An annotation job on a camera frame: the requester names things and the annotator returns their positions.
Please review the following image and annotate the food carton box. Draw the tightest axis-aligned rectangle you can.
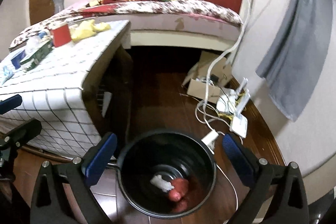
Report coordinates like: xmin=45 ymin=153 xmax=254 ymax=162
xmin=20 ymin=40 xmax=54 ymax=71

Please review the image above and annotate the red white paper cup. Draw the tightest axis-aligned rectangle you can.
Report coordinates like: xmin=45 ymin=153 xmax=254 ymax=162
xmin=49 ymin=23 xmax=72 ymax=48

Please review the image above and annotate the yellow cloth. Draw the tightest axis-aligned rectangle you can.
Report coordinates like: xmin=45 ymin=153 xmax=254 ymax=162
xmin=69 ymin=19 xmax=111 ymax=42

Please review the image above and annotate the blue paper cup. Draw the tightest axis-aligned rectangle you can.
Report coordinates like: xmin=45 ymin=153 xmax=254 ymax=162
xmin=0 ymin=60 xmax=16 ymax=85

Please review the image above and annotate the white crumpled paper trash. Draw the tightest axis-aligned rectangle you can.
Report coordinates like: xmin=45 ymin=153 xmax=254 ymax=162
xmin=150 ymin=174 xmax=174 ymax=193

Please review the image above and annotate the red crumpled trash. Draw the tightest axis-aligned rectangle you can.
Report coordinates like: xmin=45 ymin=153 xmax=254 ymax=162
xmin=168 ymin=178 xmax=189 ymax=213

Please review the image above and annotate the black round trash bin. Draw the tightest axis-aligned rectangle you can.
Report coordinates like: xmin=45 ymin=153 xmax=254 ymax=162
xmin=114 ymin=129 xmax=217 ymax=219

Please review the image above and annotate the white grid tablecloth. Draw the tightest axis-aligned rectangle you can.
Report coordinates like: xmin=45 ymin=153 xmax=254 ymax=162
xmin=1 ymin=20 xmax=131 ymax=157

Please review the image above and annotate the white power adapter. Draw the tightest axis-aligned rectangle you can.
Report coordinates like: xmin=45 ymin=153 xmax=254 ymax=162
xmin=230 ymin=114 xmax=248 ymax=138

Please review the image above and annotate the grey hanging towel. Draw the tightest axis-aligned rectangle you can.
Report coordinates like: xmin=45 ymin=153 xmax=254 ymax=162
xmin=256 ymin=0 xmax=333 ymax=121

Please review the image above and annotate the cardboard box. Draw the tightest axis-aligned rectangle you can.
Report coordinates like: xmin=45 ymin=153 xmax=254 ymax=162
xmin=182 ymin=50 xmax=234 ymax=104

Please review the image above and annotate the bed with floral quilt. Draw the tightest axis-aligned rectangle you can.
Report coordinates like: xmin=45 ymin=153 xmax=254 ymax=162
xmin=9 ymin=0 xmax=243 ymax=51

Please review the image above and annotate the white cable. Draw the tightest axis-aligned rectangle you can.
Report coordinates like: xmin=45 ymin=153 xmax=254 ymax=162
xmin=194 ymin=0 xmax=253 ymax=135

